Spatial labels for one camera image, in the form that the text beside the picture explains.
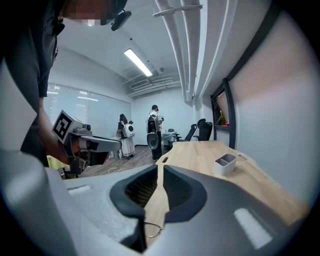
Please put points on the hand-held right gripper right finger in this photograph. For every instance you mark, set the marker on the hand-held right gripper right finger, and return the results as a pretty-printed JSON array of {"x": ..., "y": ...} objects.
[{"x": 225, "y": 212}]

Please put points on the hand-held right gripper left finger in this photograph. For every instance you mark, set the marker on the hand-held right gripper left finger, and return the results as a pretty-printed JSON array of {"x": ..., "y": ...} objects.
[{"x": 100, "y": 212}]

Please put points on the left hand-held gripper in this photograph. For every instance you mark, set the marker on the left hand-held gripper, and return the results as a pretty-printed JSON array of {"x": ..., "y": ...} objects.
[{"x": 65, "y": 126}]

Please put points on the person's left forearm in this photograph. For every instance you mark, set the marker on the person's left forearm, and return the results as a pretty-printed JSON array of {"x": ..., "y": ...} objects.
[{"x": 48, "y": 140}]

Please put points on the white round backpack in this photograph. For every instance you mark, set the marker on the white round backpack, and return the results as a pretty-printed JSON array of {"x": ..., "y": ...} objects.
[{"x": 129, "y": 130}]

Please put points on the frosted glass partition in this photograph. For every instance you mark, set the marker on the frosted glass partition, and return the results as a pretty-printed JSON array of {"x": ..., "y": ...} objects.
[{"x": 100, "y": 112}]

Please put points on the black and white backpack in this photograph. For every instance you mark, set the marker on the black and white backpack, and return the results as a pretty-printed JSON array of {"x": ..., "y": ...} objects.
[{"x": 151, "y": 123}]

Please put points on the grey divided desk organiser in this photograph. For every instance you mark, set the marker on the grey divided desk organiser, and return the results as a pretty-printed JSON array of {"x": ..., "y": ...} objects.
[{"x": 225, "y": 163}]

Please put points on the ceiling air vent grille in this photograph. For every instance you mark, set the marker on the ceiling air vent grille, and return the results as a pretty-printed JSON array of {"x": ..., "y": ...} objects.
[{"x": 150, "y": 85}]

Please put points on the black office chair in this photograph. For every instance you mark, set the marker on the black office chair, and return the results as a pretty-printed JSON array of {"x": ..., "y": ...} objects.
[
  {"x": 188, "y": 133},
  {"x": 204, "y": 130}
]

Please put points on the long ceiling light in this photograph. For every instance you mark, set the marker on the long ceiling light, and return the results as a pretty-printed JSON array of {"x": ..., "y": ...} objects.
[{"x": 138, "y": 62}]

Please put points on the white roller blind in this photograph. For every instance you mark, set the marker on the white roller blind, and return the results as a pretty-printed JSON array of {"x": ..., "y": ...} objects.
[{"x": 275, "y": 112}]

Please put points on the white ceiling pipe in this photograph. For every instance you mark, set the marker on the white ceiling pipe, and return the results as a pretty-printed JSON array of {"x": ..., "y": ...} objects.
[
  {"x": 193, "y": 45},
  {"x": 172, "y": 45}
]

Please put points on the person's dark shirt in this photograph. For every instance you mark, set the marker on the person's dark shirt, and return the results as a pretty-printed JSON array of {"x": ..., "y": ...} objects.
[{"x": 27, "y": 50}]

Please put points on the black window frame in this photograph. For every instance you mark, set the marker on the black window frame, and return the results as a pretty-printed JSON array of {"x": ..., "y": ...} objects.
[{"x": 228, "y": 105}]

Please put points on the black head-worn camera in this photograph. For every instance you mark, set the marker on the black head-worn camera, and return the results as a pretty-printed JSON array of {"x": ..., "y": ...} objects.
[{"x": 120, "y": 20}]

